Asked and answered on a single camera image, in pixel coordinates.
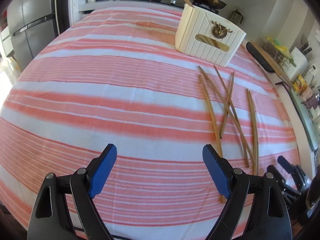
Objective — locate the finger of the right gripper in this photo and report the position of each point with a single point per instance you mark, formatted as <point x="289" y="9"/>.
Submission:
<point x="282" y="179"/>
<point x="299" y="176"/>

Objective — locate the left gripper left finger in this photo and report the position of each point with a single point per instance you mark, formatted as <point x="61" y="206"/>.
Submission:
<point x="50" y="218"/>

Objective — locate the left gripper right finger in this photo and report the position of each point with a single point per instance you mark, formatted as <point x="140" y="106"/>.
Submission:
<point x="268" y="217"/>

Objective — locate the wooden chopstick two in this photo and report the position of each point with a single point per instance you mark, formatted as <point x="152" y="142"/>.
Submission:
<point x="223" y="99"/>

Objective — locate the wooden chopstick five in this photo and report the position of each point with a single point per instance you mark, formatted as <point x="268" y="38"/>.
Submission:
<point x="254" y="132"/>

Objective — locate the wooden chopstick one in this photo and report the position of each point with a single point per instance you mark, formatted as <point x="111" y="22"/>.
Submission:
<point x="212" y="116"/>

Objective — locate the wooden chopstick four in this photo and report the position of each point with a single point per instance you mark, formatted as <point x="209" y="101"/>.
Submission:
<point x="234" y="116"/>

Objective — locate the wooden chopstick six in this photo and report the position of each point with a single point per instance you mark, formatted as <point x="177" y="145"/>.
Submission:
<point x="188" y="3"/>

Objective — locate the yellow snack packet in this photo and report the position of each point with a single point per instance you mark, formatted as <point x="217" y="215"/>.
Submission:
<point x="300" y="84"/>

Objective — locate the wooden cutting board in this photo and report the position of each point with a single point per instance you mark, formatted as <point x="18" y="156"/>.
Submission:
<point x="267" y="62"/>

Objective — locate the pink striped tablecloth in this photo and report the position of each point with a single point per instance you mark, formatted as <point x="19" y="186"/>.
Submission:
<point x="116" y="77"/>

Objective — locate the white knife block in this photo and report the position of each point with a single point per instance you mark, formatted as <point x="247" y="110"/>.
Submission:
<point x="299" y="64"/>

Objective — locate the cream utensil holder box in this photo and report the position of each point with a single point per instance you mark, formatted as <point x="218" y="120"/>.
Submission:
<point x="207" y="36"/>

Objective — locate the dark glass kettle jar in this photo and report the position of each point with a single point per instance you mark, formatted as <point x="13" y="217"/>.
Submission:
<point x="236" y="17"/>

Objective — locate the grey refrigerator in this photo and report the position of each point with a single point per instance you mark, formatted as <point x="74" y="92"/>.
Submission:
<point x="32" y="26"/>

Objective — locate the wire basket with bags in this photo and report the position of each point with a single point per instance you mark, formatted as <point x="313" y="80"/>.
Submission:
<point x="279" y="53"/>

